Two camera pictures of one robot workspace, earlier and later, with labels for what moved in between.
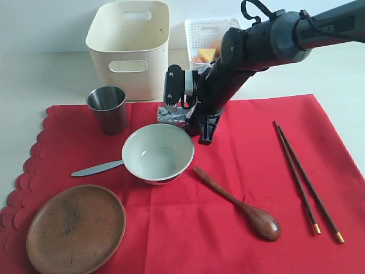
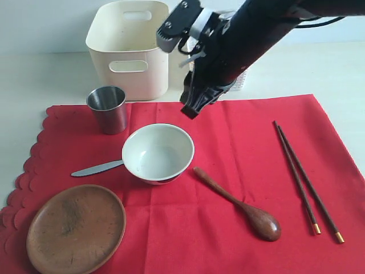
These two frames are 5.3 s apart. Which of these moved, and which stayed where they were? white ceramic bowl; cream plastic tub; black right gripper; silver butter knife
Moved: black right gripper
Stayed: cream plastic tub; silver butter knife; white ceramic bowl
